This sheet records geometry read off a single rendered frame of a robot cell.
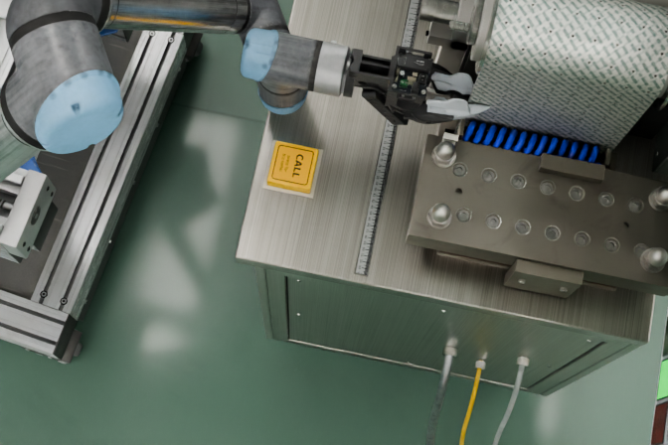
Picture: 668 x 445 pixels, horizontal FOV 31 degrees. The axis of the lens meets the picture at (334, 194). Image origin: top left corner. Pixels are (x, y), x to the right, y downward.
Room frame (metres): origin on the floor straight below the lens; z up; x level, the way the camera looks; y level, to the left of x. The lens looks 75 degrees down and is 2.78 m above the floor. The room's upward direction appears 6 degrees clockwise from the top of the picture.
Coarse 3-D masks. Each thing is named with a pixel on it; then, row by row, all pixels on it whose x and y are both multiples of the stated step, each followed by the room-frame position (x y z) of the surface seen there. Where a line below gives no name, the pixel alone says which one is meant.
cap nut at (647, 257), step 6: (648, 252) 0.44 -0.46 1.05; (654, 252) 0.44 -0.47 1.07; (660, 252) 0.44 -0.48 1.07; (666, 252) 0.44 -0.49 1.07; (642, 258) 0.43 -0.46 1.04; (648, 258) 0.43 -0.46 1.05; (654, 258) 0.43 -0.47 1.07; (660, 258) 0.43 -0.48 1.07; (666, 258) 0.43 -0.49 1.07; (642, 264) 0.43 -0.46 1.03; (648, 264) 0.42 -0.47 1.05; (654, 264) 0.42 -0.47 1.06; (660, 264) 0.42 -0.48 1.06; (648, 270) 0.42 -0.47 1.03; (654, 270) 0.42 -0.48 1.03; (660, 270) 0.42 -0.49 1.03
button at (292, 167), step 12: (276, 144) 0.58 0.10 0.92; (288, 144) 0.58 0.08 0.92; (276, 156) 0.56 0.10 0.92; (288, 156) 0.56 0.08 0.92; (300, 156) 0.57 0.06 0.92; (312, 156) 0.57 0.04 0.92; (276, 168) 0.54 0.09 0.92; (288, 168) 0.54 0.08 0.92; (300, 168) 0.55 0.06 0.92; (312, 168) 0.55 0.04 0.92; (276, 180) 0.52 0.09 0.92; (288, 180) 0.53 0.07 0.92; (300, 180) 0.53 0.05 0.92; (312, 180) 0.53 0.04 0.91
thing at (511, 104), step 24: (480, 96) 0.62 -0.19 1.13; (504, 96) 0.62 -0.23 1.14; (528, 96) 0.62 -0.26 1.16; (552, 96) 0.62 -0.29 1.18; (576, 96) 0.61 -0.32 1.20; (480, 120) 0.62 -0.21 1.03; (504, 120) 0.62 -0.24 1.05; (528, 120) 0.62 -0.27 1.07; (552, 120) 0.61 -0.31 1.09; (576, 120) 0.61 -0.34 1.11; (600, 120) 0.61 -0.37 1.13; (624, 120) 0.60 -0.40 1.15; (600, 144) 0.61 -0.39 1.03
